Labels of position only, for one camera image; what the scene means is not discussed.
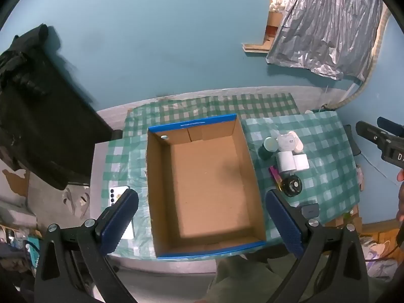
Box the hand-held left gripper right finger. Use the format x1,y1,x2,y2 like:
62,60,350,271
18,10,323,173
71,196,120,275
265,189,370,303

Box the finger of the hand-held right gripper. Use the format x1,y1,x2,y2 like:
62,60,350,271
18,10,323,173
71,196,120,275
356,120,392,147
377,117,404,139

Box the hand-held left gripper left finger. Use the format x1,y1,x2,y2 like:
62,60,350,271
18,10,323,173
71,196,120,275
34,189,139,303

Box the dark grey charger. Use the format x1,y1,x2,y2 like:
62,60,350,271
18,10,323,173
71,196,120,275
297,204,320,220

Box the black round mini fan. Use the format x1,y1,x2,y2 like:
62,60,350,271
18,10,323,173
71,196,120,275
280,175,303,198

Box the purple yellow battery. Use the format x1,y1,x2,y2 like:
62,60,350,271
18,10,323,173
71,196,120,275
268,166,283,190

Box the white cube charger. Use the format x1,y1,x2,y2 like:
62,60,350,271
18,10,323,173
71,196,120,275
276,151,295,174
293,154,310,171

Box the green round tin can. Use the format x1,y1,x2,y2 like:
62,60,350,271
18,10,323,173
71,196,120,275
258,137,280,161

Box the white round plastic container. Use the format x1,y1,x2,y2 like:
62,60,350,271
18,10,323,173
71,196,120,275
277,132,299,152

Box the cardboard box blue rim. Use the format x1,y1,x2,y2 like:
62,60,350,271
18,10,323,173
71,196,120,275
147,114,267,259

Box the person's right hand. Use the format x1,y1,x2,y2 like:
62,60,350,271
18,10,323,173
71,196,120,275
396,169,404,223

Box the white smartphone gold stickers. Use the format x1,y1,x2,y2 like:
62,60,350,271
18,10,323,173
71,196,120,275
109,187,135,240

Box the green checked tablecloth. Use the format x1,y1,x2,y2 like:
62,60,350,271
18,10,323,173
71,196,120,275
101,93,362,261

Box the person's olive trousers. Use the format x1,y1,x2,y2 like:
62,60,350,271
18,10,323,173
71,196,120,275
207,252,316,303

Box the white plastic bag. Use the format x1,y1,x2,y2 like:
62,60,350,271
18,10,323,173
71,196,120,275
363,240,399,280

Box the silver plastic sheet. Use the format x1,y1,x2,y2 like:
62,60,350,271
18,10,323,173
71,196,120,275
266,0,384,81

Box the cardboard ledge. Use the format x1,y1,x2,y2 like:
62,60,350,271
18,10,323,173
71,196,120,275
242,36,275,54

